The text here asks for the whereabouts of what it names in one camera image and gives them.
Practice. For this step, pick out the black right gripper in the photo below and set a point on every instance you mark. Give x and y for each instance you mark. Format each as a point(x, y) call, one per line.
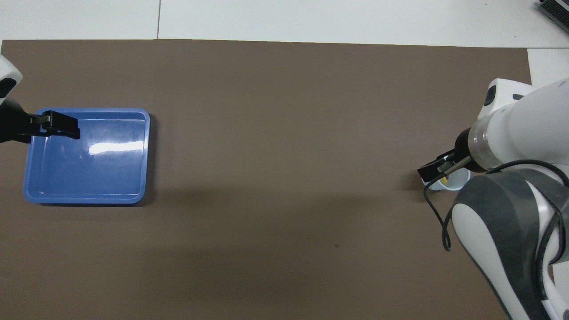
point(464, 149)

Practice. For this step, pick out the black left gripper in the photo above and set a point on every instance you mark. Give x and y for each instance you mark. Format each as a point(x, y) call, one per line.
point(11, 124)

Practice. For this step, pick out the translucent plastic cup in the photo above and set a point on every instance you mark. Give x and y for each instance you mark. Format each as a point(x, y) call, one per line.
point(458, 180)

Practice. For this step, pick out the blue plastic tray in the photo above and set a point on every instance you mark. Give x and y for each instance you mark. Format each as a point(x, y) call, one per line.
point(89, 173)

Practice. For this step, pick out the brown table mat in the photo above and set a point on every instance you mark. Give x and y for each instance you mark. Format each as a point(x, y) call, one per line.
point(266, 133)

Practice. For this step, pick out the dark ribbed device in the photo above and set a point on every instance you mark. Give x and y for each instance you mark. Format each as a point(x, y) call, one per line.
point(555, 9)

